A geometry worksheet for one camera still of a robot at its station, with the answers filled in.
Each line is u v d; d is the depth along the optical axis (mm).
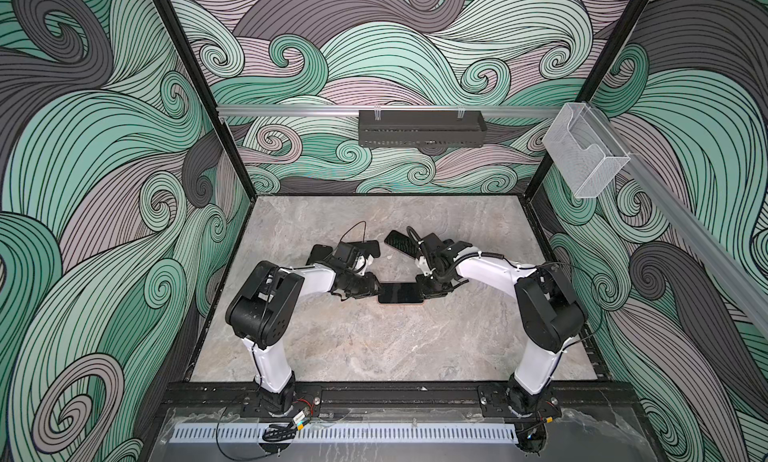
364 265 835
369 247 1067
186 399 746
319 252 1037
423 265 727
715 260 548
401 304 900
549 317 474
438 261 679
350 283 805
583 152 795
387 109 934
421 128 978
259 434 696
